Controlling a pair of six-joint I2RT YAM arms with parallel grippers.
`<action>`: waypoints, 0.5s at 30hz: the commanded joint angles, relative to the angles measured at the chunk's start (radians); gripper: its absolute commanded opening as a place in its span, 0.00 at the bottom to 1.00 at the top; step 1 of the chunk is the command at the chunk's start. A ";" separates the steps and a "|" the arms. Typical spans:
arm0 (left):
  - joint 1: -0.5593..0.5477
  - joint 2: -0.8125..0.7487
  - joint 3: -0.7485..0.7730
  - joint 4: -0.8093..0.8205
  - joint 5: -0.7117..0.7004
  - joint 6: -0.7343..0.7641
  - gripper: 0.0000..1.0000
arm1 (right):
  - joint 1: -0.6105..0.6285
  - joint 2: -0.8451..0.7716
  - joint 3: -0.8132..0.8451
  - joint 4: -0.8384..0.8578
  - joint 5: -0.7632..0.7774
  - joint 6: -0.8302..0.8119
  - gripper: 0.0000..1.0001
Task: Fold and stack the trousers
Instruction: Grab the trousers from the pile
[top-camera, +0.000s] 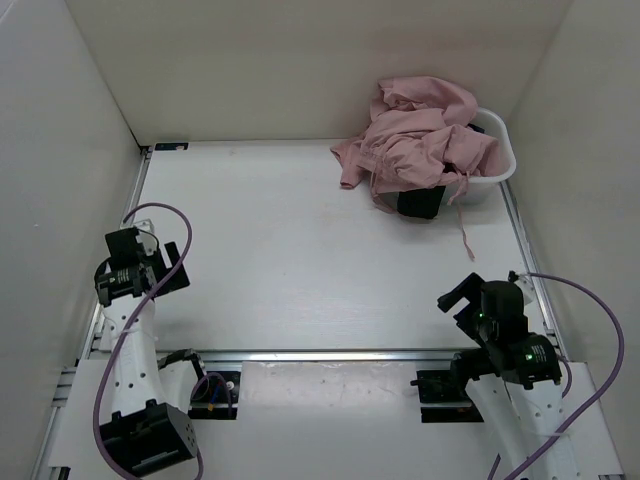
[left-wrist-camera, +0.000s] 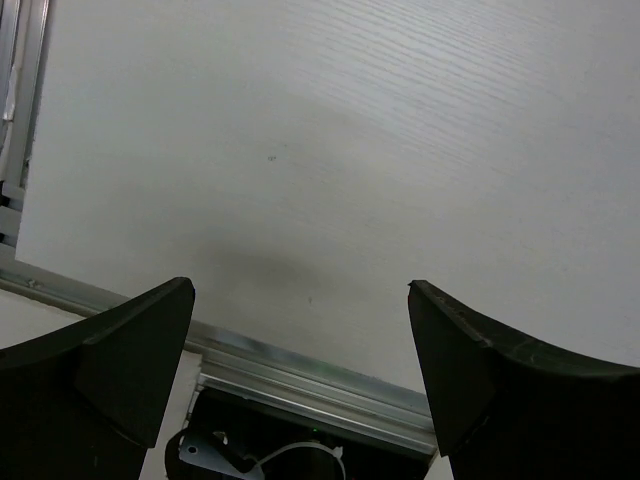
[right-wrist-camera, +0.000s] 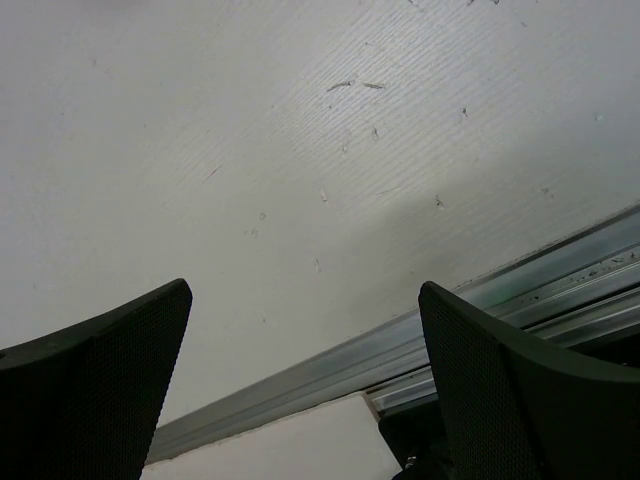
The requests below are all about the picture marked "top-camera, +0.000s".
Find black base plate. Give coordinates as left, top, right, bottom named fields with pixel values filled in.
left=189, top=371, right=241, bottom=420
left=410, top=370, right=484, bottom=424

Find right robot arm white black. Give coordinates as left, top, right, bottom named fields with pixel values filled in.
left=410, top=273, right=581, bottom=479

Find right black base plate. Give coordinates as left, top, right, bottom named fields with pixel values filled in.
left=410, top=370, right=484, bottom=424

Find pink trousers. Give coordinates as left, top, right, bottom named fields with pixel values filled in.
left=329, top=75, right=502, bottom=261

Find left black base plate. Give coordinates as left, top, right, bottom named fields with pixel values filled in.
left=189, top=371, right=241, bottom=420

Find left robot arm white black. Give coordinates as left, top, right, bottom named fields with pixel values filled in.
left=94, top=219, right=210, bottom=479

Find white plastic basket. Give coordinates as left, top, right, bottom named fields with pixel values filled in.
left=442, top=107, right=517, bottom=205

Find black garment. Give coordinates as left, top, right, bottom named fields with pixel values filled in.
left=396, top=186, right=445, bottom=220

